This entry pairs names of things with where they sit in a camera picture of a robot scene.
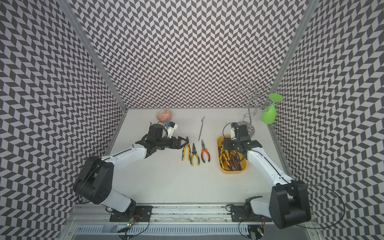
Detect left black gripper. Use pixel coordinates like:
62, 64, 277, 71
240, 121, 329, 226
156, 136, 189, 150

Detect yellow black pliers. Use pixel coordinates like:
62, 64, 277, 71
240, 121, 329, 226
182, 143, 191, 161
190, 144, 200, 167

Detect orange long nose pliers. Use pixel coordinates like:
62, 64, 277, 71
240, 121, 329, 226
201, 140, 211, 163

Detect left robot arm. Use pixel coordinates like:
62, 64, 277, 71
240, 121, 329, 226
73, 124, 189, 215

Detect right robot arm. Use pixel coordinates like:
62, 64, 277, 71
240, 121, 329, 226
223, 123, 312, 229

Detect yellow combination pliers in box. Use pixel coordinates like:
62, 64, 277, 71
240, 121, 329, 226
219, 148, 230, 171

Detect yellow plastic storage box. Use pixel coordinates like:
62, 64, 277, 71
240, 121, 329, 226
217, 136, 247, 174

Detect orange cutter pliers in box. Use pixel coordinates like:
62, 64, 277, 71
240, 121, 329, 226
229, 151, 243, 171

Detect silver metal fork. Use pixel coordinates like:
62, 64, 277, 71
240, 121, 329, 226
198, 116, 205, 141

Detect orange patterned small bowl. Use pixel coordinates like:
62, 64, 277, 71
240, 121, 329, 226
156, 110, 173, 123

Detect green plastic goblet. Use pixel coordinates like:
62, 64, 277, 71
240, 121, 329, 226
261, 94, 284, 125

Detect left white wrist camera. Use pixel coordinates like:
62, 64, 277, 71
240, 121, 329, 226
166, 122, 178, 138

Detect chrome wire cup stand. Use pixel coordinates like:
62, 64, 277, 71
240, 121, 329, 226
235, 84, 272, 137

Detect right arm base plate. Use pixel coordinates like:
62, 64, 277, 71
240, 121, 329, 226
225, 196, 273, 223

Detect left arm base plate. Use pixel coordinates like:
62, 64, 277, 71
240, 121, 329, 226
110, 205, 153, 223

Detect aluminium front rail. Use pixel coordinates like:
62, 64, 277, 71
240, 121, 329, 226
65, 204, 272, 226

